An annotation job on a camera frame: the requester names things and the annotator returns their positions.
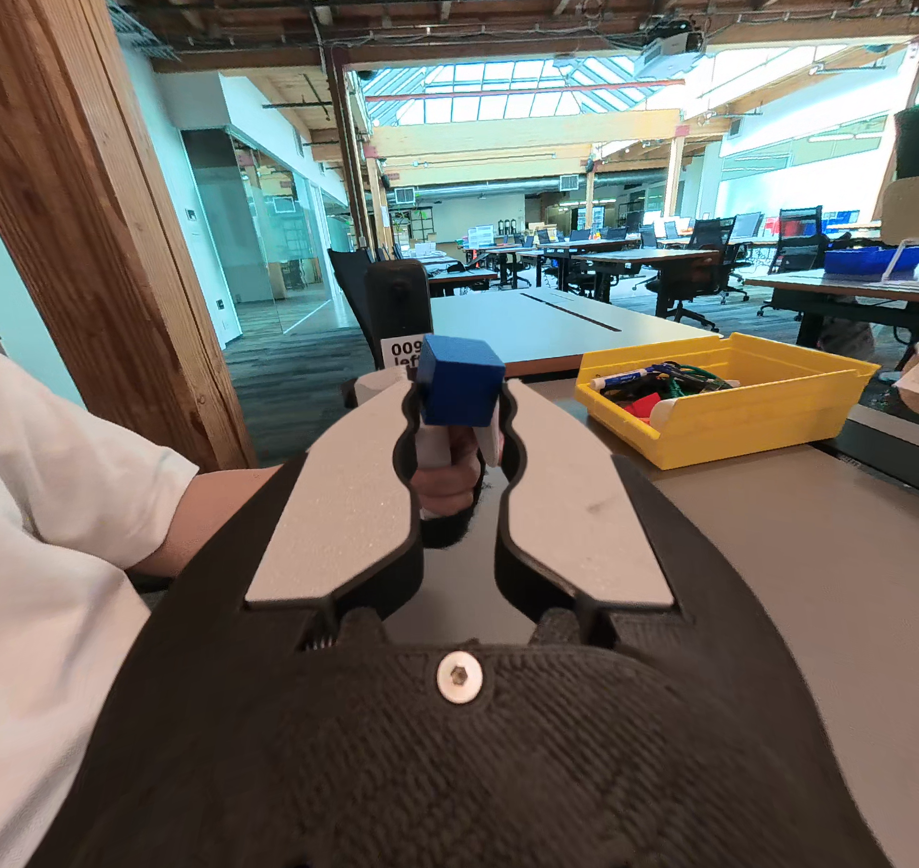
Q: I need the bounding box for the wooden post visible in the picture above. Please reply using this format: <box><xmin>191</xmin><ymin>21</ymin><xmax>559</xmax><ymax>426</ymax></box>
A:
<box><xmin>0</xmin><ymin>0</ymin><xmax>257</xmax><ymax>472</ymax></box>

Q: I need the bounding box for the black panel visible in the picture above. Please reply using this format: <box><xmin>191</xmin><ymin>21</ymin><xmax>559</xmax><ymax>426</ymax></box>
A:
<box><xmin>892</xmin><ymin>107</ymin><xmax>919</xmax><ymax>181</ymax></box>

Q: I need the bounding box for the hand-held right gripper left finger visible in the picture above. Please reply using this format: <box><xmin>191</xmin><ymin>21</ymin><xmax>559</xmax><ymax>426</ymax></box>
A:
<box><xmin>244</xmin><ymin>378</ymin><xmax>426</xmax><ymax>619</ymax></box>

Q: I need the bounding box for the person's left hand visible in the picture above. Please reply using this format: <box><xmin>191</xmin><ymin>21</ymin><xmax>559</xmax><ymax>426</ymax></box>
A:
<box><xmin>411</xmin><ymin>426</ymin><xmax>484</xmax><ymax>519</ymax></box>

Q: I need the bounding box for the background desk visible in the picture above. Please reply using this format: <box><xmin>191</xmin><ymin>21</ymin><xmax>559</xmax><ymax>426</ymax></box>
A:
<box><xmin>574</xmin><ymin>247</ymin><xmax>721</xmax><ymax>323</ymax></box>
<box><xmin>743</xmin><ymin>268</ymin><xmax>919</xmax><ymax>352</ymax></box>

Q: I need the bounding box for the person's left forearm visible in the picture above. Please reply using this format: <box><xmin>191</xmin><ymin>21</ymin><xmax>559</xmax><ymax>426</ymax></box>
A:
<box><xmin>133</xmin><ymin>465</ymin><xmax>288</xmax><ymax>580</ymax></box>

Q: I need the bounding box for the yellow bin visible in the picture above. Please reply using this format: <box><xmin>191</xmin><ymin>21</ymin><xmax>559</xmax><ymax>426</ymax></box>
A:
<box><xmin>574</xmin><ymin>332</ymin><xmax>882</xmax><ymax>471</ymax></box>

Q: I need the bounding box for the ceiling projector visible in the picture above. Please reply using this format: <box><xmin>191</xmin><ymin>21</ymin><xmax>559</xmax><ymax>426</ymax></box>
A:
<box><xmin>635</xmin><ymin>17</ymin><xmax>708</xmax><ymax>79</ymax></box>

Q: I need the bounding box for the blue cube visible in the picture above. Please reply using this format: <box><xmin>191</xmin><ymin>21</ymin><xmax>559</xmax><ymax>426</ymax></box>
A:
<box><xmin>416</xmin><ymin>334</ymin><xmax>507</xmax><ymax>429</ymax></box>

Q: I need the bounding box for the blue storage bin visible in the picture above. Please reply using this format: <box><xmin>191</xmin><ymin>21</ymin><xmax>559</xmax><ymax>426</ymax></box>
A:
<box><xmin>824</xmin><ymin>245</ymin><xmax>919</xmax><ymax>277</ymax></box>

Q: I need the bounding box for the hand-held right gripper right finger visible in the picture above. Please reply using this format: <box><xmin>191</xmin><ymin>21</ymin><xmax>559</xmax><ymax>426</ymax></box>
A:
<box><xmin>495</xmin><ymin>378</ymin><xmax>676</xmax><ymax>614</ymax></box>

